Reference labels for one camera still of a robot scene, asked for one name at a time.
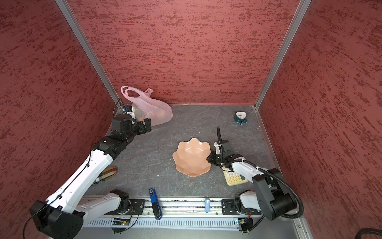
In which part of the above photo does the pink translucent plastic bag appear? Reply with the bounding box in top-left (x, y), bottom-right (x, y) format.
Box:
top-left (120, 86), bottom-right (173, 126)

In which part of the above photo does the light blue rail knob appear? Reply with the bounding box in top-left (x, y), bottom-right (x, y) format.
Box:
top-left (204, 198), bottom-right (211, 213)

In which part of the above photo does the aluminium left corner post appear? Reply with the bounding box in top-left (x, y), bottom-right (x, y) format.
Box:
top-left (55, 0), bottom-right (119, 104)

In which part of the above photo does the aluminium right corner post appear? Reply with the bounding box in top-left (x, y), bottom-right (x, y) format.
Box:
top-left (254, 0), bottom-right (311, 111)

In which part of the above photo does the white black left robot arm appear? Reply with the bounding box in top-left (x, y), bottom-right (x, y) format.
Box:
top-left (29, 114), bottom-right (152, 239)

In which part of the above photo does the blue black utility knife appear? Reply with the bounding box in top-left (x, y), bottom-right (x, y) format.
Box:
top-left (149, 188), bottom-right (163, 220)

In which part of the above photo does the black corrugated cable conduit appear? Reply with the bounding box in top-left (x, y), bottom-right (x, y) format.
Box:
top-left (216, 126), bottom-right (304, 219)

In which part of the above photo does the teal twin-bell alarm clock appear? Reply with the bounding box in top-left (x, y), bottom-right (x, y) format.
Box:
top-left (234, 112), bottom-right (247, 124)

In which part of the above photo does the pink faceted scalloped bowl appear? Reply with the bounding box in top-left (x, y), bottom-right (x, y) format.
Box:
top-left (172, 138), bottom-right (211, 177)

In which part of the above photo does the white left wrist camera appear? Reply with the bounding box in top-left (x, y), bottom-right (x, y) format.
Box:
top-left (123, 105), bottom-right (136, 119)

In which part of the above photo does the striped cylindrical tube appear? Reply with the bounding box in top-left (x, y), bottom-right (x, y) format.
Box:
top-left (93, 166), bottom-right (117, 185)

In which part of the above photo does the aluminium corner post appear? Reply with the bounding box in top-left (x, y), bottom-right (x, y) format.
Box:
top-left (254, 0), bottom-right (311, 111)
top-left (55, 0), bottom-right (119, 104)

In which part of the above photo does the aluminium front rail base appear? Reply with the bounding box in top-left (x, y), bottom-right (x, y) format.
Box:
top-left (84, 196), bottom-right (261, 231)

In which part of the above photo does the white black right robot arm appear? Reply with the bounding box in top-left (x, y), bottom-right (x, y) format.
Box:
top-left (207, 140), bottom-right (304, 221)

